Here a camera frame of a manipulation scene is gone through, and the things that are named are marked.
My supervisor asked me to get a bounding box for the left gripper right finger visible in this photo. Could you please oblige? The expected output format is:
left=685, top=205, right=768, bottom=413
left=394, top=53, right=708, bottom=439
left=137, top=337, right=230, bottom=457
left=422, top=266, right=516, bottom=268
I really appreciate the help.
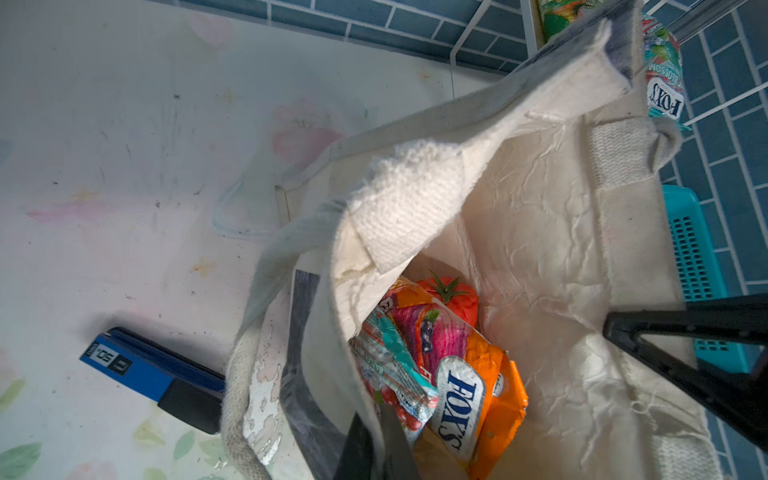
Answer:
left=603, top=294, right=767, bottom=451

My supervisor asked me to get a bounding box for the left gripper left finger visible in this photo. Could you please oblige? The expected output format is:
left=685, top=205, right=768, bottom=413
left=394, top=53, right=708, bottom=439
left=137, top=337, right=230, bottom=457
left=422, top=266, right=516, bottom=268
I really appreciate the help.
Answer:
left=333, top=405, right=421, bottom=480

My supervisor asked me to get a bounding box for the orange Fox's candy bag top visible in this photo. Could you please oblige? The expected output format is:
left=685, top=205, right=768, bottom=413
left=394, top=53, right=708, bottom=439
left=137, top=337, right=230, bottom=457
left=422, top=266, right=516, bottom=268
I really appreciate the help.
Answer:
left=379, top=277, right=528, bottom=479

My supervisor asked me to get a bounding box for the red bell pepper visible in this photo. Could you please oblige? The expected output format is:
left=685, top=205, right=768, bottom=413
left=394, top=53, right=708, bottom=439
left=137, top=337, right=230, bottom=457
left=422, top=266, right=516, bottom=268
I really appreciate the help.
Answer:
left=417, top=272, right=479, bottom=327

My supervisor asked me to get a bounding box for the cream canvas tote bag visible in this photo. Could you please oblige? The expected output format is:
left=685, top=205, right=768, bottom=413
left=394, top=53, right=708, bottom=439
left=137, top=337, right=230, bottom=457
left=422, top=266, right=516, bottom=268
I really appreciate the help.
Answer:
left=221, top=1, right=722, bottom=479

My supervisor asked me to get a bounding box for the green Fox's candy bag top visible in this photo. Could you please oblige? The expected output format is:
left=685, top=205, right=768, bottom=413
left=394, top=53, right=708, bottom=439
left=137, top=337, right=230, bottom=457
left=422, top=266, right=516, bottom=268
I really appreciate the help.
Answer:
left=349, top=308, right=439, bottom=446

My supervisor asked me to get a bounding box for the green fox's candy bag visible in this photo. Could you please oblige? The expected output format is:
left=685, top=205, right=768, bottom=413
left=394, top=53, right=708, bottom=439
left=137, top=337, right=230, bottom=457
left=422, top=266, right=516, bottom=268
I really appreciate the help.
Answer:
left=349, top=308, right=439, bottom=446
left=642, top=13, right=690, bottom=131

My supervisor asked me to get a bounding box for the green Fox's candy bag lower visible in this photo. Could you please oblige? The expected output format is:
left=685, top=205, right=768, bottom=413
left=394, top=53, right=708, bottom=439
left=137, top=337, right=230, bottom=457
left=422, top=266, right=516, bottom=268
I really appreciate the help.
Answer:
left=642, top=13, right=690, bottom=131

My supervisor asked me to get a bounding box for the green yellow candy bag lower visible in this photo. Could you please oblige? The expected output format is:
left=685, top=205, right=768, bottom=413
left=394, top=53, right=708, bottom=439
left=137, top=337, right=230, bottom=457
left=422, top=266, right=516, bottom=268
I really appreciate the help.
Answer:
left=539, top=0, right=603, bottom=40

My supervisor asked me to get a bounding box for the teal plastic basket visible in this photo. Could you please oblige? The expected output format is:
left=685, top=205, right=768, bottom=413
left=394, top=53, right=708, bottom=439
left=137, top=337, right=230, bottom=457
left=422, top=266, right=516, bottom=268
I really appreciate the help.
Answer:
left=662, top=185, right=750, bottom=374

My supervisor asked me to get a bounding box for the blue black stapler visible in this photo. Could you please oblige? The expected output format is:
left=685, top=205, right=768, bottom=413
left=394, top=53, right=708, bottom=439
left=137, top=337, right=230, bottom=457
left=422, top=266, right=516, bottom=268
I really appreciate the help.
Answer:
left=80, top=327, right=225, bottom=435

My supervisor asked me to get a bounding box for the white wooden two-tier shelf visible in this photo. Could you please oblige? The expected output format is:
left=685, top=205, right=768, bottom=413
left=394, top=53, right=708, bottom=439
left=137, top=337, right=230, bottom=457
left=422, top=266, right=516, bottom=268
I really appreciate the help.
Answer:
left=459, top=1, right=767, bottom=122

